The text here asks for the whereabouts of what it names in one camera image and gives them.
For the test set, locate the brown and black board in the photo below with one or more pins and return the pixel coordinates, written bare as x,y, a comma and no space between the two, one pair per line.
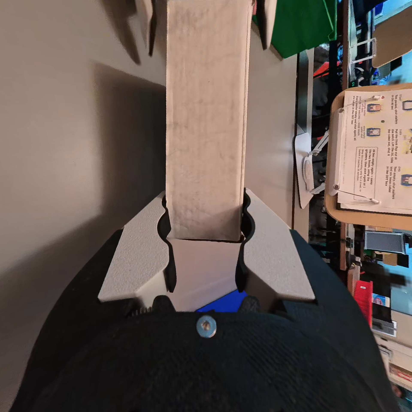
389,41

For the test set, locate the wooden display board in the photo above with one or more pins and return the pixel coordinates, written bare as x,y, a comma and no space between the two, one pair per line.
354,220

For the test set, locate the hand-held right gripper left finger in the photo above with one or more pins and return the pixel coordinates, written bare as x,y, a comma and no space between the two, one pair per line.
135,264

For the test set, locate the blue plastic bin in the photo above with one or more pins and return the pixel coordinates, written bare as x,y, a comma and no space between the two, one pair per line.
222,302

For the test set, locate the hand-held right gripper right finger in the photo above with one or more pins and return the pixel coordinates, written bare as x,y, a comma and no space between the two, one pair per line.
276,264

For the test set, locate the red object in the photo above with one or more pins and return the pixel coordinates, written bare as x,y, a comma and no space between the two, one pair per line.
325,69

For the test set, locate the red plastic bin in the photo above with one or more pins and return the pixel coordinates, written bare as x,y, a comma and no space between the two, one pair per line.
363,299

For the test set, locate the grey monitor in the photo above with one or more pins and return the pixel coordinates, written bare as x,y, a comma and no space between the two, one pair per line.
384,241

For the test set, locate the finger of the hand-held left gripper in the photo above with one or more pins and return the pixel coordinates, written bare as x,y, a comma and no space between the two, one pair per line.
268,19
148,19

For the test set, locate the green plastic bin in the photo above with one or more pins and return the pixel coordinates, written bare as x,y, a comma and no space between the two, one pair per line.
299,25

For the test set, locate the white cardboard mailer box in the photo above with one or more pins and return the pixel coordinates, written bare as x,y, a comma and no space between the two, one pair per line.
206,112

